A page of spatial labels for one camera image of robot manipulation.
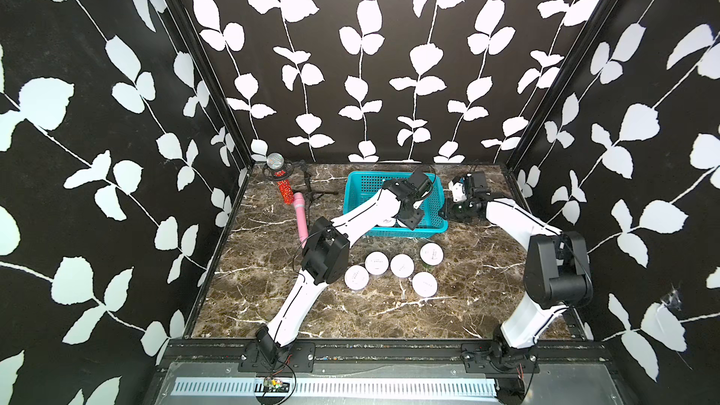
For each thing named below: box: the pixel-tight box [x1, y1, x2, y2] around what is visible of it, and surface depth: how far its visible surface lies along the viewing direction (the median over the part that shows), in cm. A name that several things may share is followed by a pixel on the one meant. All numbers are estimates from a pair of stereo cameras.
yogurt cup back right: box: [419, 241, 445, 267], surface depth 90 cm
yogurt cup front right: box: [411, 270, 439, 299], surface depth 83 cm
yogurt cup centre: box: [363, 250, 390, 276], surface depth 88 cm
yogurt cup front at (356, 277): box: [344, 264, 370, 291], surface depth 84 cm
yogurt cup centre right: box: [389, 253, 416, 279], surface depth 87 cm
